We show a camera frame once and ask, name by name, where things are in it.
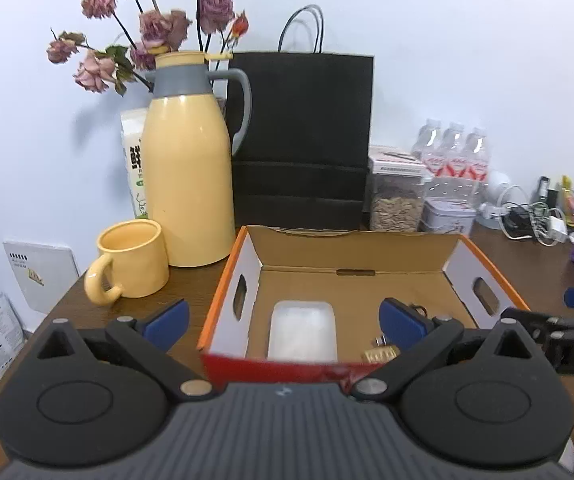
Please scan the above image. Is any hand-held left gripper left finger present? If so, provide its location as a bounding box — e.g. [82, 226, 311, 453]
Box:
[32, 299, 212, 403]

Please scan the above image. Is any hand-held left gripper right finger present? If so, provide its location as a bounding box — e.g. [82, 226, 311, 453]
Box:
[351, 297, 542, 403]

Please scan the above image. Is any orange red cardboard box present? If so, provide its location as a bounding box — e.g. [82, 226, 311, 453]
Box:
[197, 225, 532, 397]

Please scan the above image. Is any brass padlock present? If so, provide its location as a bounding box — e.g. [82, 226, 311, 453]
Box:
[362, 337, 398, 365]

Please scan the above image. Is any yellow mug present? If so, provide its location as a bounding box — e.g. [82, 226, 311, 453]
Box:
[84, 219, 170, 306]

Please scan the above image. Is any white printed tin box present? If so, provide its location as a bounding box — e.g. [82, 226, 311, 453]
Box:
[421, 196, 478, 236]

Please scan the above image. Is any black upright device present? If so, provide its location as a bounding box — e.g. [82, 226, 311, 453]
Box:
[537, 176, 560, 208]

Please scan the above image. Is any clear seed container white lid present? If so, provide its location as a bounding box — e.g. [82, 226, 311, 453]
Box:
[368, 145, 432, 233]

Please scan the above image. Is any yellow thermos jug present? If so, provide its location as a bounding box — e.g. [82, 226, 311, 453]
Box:
[142, 51, 252, 268]

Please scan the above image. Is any white panel board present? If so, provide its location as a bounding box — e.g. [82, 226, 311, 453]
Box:
[3, 240, 80, 316]

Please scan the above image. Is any white round desk device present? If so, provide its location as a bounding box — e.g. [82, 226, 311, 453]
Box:
[477, 170, 515, 231]

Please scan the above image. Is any white green carton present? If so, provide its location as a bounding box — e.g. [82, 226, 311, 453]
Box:
[120, 107, 150, 221]

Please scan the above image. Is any black paper bag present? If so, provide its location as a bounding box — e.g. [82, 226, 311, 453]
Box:
[226, 4, 375, 233]

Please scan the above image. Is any dried pink rose bouquet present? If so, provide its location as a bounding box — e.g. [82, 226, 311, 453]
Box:
[47, 0, 250, 98]

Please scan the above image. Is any tangle of cables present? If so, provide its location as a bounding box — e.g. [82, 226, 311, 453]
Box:
[499, 185, 574, 247]

